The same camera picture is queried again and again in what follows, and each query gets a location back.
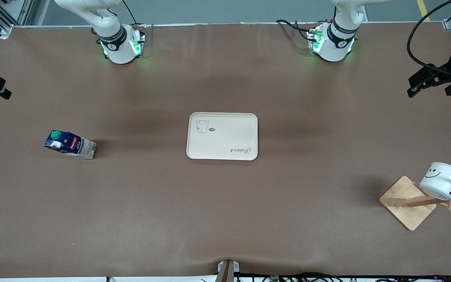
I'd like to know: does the blue white milk carton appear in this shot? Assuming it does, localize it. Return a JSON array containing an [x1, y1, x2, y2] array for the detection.
[[43, 130, 97, 160]]

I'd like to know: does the white smiley mug black handle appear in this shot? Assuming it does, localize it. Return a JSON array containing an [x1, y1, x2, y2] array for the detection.
[[419, 162, 451, 201]]

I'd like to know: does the cream rabbit print tray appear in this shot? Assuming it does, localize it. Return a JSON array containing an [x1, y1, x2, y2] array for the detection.
[[186, 112, 258, 161]]

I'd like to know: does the black base cable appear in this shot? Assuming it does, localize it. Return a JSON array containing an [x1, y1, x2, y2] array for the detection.
[[122, 0, 138, 26], [276, 19, 313, 42]]

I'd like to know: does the wooden mug tree stand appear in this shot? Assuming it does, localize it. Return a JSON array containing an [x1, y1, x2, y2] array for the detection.
[[379, 171, 451, 231]]

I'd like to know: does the large table cover mat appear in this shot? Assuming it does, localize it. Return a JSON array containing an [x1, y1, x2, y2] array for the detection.
[[0, 22, 451, 279]]

